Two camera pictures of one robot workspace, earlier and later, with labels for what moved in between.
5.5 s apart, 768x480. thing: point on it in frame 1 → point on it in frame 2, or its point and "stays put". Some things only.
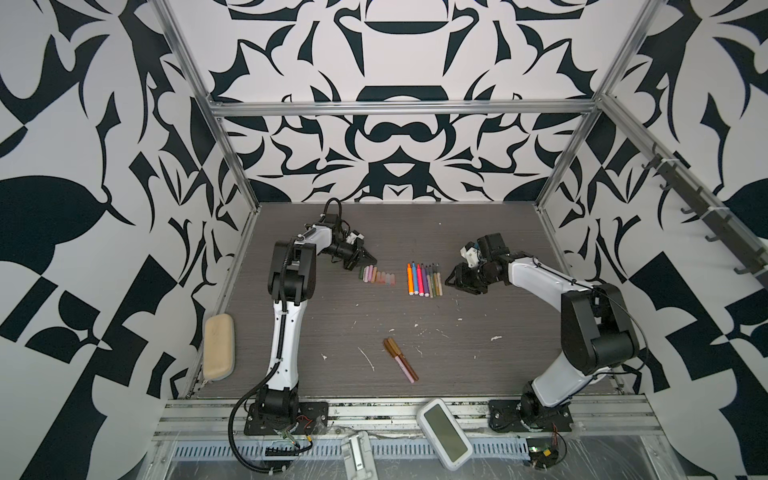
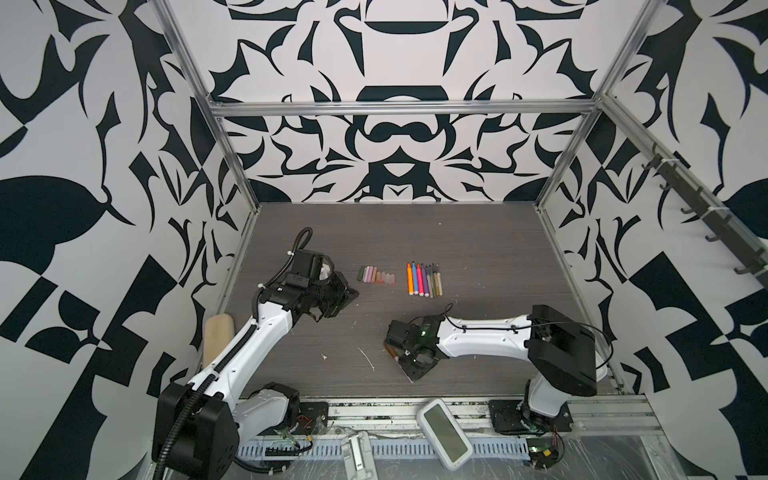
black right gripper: (461, 279) → (411, 373)
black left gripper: (363, 258) → (343, 293)
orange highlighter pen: (410, 280) stays put
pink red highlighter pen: (420, 280) stays put
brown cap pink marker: (390, 348) stays put
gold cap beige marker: (429, 278) stays put
